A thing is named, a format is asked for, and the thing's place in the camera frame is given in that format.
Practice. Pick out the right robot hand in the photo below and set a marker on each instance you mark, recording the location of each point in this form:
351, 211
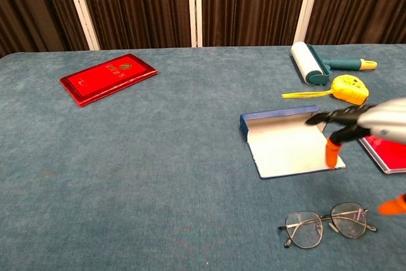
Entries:
380, 118

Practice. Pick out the blue glasses case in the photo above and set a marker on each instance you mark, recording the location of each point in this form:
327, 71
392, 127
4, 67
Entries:
285, 147

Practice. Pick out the wire-frame eyeglasses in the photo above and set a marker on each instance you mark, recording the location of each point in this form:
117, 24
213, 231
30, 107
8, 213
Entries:
349, 220

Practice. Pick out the yellow tape measure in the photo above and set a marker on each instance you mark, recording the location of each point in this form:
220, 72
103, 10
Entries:
349, 88

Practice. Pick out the teal lint roller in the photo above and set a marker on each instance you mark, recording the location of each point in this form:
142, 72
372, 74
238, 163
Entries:
304, 60

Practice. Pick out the blue felt table cover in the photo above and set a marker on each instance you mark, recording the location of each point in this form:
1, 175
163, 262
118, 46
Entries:
158, 172

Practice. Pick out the red certificate book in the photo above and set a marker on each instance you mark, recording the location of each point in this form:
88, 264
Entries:
104, 79

